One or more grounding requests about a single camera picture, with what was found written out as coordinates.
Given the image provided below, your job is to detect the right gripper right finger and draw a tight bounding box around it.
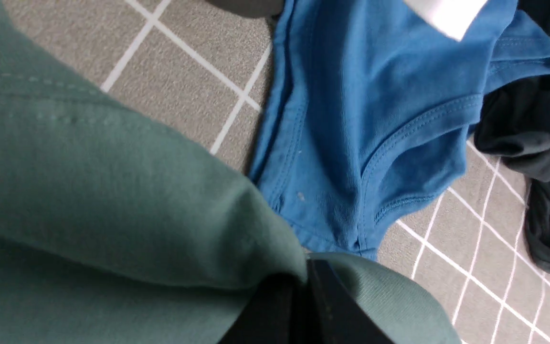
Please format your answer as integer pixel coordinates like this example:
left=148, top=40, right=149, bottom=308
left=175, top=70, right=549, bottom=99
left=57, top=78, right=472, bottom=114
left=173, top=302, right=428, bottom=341
left=304, top=260, right=392, bottom=344

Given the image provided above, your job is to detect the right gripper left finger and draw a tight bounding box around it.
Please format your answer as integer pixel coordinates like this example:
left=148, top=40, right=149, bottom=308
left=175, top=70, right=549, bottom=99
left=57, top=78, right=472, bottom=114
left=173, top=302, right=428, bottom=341
left=220, top=274, right=306, bottom=344

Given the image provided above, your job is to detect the green long-sleeve shirt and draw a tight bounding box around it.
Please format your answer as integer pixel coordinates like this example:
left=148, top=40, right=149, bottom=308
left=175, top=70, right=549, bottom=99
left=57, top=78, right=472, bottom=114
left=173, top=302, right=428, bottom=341
left=0, top=2, right=460, bottom=344

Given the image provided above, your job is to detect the blue shirt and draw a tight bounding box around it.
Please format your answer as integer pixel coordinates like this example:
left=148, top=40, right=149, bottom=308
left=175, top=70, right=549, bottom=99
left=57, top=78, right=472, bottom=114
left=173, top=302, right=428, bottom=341
left=249, top=0, right=550, bottom=258

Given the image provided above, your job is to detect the dark grey crumpled shirt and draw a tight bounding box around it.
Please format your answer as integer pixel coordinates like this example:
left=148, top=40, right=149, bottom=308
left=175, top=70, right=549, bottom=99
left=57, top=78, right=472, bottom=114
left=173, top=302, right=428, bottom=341
left=474, top=0, right=550, bottom=273

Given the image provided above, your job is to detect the white crumpled shirt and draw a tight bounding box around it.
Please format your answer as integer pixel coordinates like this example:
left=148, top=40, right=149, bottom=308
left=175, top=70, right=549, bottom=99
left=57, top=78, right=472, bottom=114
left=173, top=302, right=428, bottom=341
left=404, top=0, right=487, bottom=42

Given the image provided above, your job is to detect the grey checkered tablecloth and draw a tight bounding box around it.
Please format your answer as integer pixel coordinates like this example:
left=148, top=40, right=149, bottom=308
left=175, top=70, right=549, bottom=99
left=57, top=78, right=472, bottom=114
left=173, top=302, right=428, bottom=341
left=3, top=0, right=550, bottom=344

